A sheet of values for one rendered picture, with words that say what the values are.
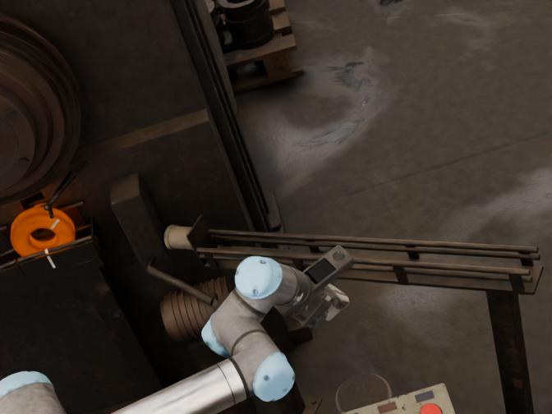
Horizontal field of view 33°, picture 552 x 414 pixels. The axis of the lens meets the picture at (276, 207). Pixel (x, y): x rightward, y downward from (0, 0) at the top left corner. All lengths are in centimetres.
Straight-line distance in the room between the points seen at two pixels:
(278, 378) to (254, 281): 18
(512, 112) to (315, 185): 76
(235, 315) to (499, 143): 187
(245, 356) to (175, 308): 75
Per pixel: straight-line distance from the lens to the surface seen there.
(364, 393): 202
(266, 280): 163
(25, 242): 238
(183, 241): 225
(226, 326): 167
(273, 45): 394
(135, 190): 227
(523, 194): 316
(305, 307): 182
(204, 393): 157
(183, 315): 232
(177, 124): 230
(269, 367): 158
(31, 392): 165
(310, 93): 384
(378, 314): 286
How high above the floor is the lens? 210
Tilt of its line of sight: 39 degrees down
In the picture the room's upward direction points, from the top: 19 degrees counter-clockwise
